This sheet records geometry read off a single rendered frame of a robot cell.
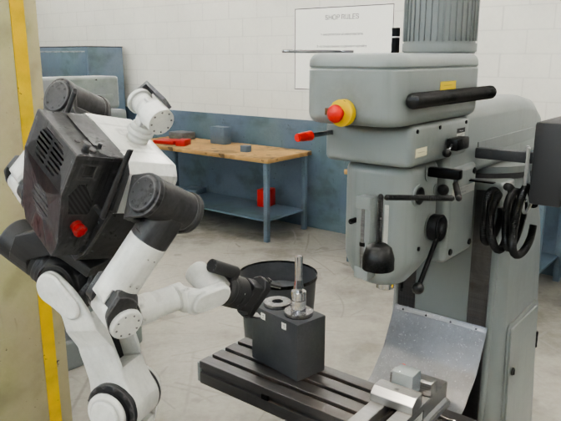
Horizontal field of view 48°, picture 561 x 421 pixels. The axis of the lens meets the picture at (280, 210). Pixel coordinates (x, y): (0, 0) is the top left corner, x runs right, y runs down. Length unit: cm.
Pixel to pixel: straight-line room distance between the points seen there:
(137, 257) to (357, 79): 62
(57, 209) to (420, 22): 102
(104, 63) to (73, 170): 741
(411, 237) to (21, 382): 206
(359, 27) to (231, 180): 250
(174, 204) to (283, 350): 79
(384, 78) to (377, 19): 512
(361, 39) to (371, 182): 506
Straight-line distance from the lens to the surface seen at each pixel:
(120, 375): 170
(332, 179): 687
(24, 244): 173
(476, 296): 204
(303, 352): 197
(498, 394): 219
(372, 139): 151
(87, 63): 865
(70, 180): 140
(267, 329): 203
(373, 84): 140
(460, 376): 207
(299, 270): 192
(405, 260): 160
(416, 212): 159
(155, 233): 138
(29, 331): 307
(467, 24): 178
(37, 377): 318
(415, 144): 148
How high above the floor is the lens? 188
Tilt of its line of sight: 14 degrees down
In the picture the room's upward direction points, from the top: straight up
